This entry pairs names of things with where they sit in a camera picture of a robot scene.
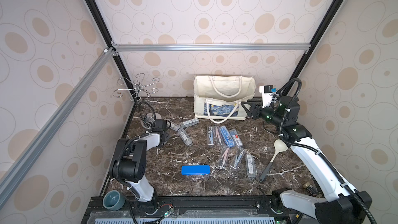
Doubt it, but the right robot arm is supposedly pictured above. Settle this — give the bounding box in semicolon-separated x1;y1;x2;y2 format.
241;78;376;224

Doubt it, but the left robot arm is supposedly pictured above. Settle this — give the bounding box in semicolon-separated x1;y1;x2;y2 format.
108;101;171;214

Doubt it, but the blue compass clear case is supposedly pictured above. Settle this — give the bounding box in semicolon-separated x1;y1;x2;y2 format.
219;126;235;148

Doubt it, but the cream canvas tote bag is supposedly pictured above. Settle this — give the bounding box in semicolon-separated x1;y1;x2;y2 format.
193;75;256;124

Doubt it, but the pink compass case upper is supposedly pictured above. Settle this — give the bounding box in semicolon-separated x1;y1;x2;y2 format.
214;126;222;146

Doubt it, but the light blue compass case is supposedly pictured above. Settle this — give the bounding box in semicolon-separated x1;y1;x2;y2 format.
207;126;214;146

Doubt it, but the clear compass case right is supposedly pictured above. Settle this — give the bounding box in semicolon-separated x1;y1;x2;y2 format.
246;153;257;180

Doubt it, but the pink compass clear case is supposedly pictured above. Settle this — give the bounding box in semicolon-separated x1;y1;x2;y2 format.
217;146;230;169

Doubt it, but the blue compass case flat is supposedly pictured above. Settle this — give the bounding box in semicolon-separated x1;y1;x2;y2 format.
181;165;210;175

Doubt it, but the clear case near rack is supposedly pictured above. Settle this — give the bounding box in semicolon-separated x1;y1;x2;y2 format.
170;122;181;131

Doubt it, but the gold label clear case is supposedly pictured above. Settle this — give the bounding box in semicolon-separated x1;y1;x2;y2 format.
178;128;193;146

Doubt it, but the red label clear case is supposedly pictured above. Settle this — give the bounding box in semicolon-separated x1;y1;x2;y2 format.
230;129;243;147

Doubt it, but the long barcode clear case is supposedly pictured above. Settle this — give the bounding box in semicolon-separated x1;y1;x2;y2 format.
179;118;199;128

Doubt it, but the silver aluminium crossbar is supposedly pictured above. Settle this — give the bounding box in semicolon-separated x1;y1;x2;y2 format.
115;43;311;52

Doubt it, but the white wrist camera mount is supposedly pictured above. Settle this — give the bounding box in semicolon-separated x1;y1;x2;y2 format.
259;85;277;108

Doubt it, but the chrome wire cup rack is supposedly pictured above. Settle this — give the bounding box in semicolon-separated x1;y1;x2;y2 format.
112;73;163;130

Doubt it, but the silver aluminium left rail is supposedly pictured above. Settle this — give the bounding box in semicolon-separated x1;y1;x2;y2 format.
1;47;115;207

